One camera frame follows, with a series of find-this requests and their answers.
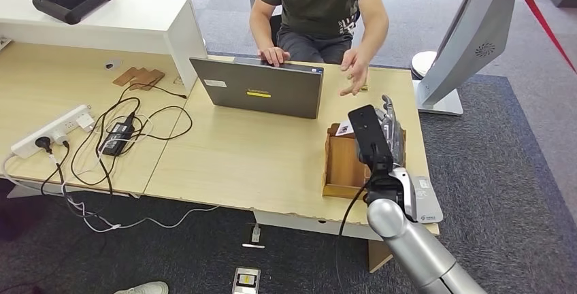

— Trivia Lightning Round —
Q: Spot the person's right hand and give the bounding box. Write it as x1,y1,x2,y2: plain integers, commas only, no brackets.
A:
257,46,292,68

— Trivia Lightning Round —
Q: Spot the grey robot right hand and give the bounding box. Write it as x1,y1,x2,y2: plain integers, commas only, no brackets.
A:
376,94,407,169

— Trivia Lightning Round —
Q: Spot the person's left hand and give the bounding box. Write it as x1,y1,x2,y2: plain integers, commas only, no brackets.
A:
339,47,372,97

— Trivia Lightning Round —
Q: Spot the white ID card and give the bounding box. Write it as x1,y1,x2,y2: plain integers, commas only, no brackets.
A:
335,120,356,137

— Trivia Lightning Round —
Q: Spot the white card reader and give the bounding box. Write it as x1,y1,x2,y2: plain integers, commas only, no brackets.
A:
412,175,444,225

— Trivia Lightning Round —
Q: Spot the dark grey laptop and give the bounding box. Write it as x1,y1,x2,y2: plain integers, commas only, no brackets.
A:
189,56,325,120

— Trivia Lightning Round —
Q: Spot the wooden desk organizer box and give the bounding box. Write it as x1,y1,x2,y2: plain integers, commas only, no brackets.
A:
323,123,407,200

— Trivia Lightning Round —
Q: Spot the white round base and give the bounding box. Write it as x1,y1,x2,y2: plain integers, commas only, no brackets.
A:
410,50,439,81

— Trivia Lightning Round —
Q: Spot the wooden desk leg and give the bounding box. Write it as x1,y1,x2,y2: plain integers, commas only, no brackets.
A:
368,239,394,274

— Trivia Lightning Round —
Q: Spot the silver kiosk stand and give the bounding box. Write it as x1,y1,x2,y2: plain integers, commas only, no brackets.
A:
414,0,577,117

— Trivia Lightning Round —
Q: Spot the brown cardboard piece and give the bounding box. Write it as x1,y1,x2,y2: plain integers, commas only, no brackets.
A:
129,69,166,92
112,67,141,88

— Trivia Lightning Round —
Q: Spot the white desk shelf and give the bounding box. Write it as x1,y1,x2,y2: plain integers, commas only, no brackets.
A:
0,0,208,92

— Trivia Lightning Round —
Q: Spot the black power adapter brick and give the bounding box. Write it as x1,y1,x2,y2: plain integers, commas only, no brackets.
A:
99,120,136,157

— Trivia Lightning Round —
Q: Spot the red barrier ribbon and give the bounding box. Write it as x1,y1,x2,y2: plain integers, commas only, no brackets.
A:
517,0,577,76

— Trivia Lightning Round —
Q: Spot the silver device with yellow label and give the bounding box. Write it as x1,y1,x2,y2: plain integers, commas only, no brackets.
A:
231,267,261,294

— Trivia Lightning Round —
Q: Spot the white power strip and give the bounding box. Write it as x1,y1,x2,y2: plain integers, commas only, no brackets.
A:
10,104,95,159

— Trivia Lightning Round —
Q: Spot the white shoe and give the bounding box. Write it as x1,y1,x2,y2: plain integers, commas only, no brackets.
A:
113,281,169,294

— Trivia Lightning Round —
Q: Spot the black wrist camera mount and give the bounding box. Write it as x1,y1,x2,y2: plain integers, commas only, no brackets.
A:
348,104,394,174

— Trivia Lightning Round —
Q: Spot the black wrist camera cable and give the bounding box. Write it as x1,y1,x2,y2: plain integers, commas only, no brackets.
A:
335,179,375,294

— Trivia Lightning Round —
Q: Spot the white floor cable connector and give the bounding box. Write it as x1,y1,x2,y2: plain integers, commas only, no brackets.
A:
241,223,267,250

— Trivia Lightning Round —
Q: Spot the black tangled power cable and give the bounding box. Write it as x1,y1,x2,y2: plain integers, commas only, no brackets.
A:
69,83,194,196

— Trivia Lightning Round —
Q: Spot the white cable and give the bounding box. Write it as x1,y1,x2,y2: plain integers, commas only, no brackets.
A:
0,154,220,234

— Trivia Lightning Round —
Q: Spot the black plug with cable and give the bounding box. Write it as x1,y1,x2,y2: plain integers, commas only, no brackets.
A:
35,136,114,221

